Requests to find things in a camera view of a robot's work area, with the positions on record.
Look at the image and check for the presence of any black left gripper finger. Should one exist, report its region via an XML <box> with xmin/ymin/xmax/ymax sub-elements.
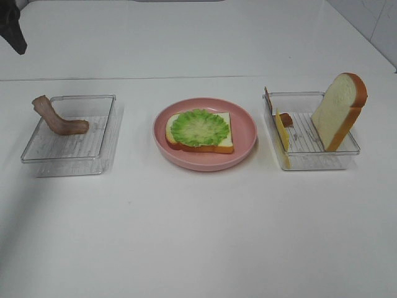
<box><xmin>1</xmin><ymin>0</ymin><xmax>27</xmax><ymax>55</ymax></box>

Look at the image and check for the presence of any bacon strip from container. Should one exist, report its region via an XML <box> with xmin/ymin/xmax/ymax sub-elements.
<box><xmin>264</xmin><ymin>87</ymin><xmax>293</xmax><ymax>127</ymax></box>
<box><xmin>32</xmin><ymin>95</ymin><xmax>89</xmax><ymax>135</ymax></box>

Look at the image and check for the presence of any green lettuce leaf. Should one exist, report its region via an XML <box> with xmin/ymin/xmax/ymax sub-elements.
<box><xmin>171</xmin><ymin>109</ymin><xmax>230</xmax><ymax>147</ymax></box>

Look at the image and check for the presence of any bread slice from container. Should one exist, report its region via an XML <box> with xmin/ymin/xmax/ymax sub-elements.
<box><xmin>165</xmin><ymin>112</ymin><xmax>234</xmax><ymax>154</ymax></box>

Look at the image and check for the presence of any clear plastic left container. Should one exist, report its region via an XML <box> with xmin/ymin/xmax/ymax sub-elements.
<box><xmin>20</xmin><ymin>94</ymin><xmax>123</xmax><ymax>177</ymax></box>

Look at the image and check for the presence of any clear plastic container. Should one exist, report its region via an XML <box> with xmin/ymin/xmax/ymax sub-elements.
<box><xmin>20</xmin><ymin>94</ymin><xmax>123</xmax><ymax>177</ymax></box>
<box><xmin>263</xmin><ymin>91</ymin><xmax>360</xmax><ymax>171</ymax></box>

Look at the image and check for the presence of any pink round plate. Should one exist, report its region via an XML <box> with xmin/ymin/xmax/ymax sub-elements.
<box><xmin>153</xmin><ymin>97</ymin><xmax>257</xmax><ymax>171</ymax></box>

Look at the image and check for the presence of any yellow cheese slice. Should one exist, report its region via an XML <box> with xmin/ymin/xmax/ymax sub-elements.
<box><xmin>275</xmin><ymin>109</ymin><xmax>291</xmax><ymax>169</ymax></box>

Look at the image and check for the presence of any clear plastic right container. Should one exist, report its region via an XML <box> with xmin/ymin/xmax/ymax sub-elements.
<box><xmin>263</xmin><ymin>91</ymin><xmax>360</xmax><ymax>171</ymax></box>

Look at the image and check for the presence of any bread slice in right container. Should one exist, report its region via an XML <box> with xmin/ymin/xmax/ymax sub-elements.
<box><xmin>311</xmin><ymin>73</ymin><xmax>367</xmax><ymax>151</ymax></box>

